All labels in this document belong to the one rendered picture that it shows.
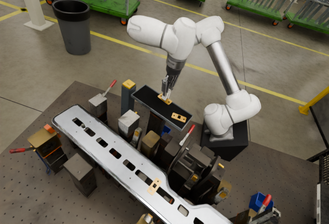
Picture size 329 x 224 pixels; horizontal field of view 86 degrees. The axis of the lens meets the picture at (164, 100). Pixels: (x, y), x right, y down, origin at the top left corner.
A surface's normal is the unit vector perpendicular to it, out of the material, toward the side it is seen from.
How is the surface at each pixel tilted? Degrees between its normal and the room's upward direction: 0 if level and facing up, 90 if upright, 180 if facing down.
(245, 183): 0
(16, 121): 0
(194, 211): 0
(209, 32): 59
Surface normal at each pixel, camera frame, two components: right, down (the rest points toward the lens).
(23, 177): 0.20, -0.66
